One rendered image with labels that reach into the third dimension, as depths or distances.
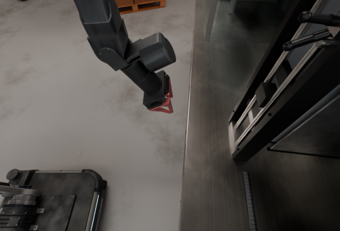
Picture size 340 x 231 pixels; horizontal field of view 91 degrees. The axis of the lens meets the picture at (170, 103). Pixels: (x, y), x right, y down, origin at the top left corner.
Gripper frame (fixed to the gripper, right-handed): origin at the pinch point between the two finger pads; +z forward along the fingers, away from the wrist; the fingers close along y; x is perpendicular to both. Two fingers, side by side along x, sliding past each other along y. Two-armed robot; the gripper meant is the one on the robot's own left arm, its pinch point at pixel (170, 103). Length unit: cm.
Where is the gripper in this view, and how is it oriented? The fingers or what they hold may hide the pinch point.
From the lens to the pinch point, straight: 52.2
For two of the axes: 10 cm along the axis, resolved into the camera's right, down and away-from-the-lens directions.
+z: 4.9, 5.1, 7.0
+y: -0.1, -8.1, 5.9
